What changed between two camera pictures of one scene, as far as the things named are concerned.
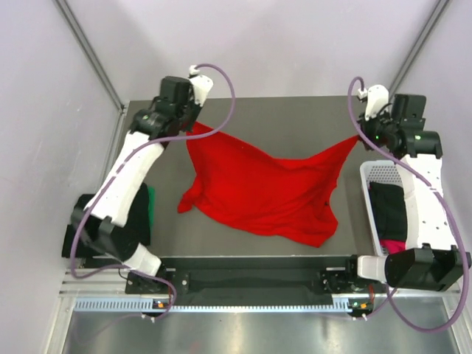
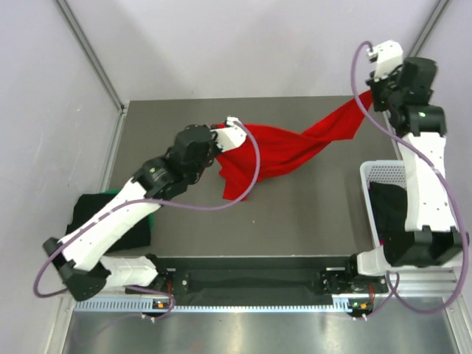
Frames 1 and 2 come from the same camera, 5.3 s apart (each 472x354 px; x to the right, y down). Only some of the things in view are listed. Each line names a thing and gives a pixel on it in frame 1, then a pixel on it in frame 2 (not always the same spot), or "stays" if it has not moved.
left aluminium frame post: [91, 54] stays
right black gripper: [366, 125] -> [375, 85]
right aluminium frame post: [406, 65] stays
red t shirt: [233, 181] -> [279, 150]
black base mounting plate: [309, 276] stays
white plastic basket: [383, 172] stays
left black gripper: [195, 108] -> [216, 148]
